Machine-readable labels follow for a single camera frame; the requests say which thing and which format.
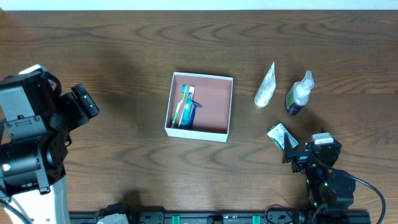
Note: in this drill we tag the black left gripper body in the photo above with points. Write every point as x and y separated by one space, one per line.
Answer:
66 104

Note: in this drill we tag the white box with pink interior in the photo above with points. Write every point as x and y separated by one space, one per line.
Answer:
212 121

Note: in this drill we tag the white bamboo print tube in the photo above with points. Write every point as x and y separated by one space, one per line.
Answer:
266 89

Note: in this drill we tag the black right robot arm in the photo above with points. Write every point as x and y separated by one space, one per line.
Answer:
327 188

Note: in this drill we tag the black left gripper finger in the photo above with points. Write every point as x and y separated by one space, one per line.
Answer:
86 101
73 110

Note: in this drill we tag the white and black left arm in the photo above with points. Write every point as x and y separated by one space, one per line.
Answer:
33 183

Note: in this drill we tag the clear pump bottle blue liquid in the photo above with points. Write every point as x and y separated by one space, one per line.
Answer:
297 97

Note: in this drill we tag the white and green soap packet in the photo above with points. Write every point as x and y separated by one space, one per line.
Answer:
277 134

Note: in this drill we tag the blue disposable razor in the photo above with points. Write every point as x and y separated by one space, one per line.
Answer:
193 113

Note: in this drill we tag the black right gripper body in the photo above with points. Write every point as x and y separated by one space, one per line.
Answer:
299 158

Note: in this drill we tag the black rail with green clips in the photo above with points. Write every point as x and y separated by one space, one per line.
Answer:
121 213

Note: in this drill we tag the green and white toothbrush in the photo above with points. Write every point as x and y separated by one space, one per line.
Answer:
184 90

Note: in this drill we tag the small teal toothpaste tube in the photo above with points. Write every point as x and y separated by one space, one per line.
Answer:
185 119

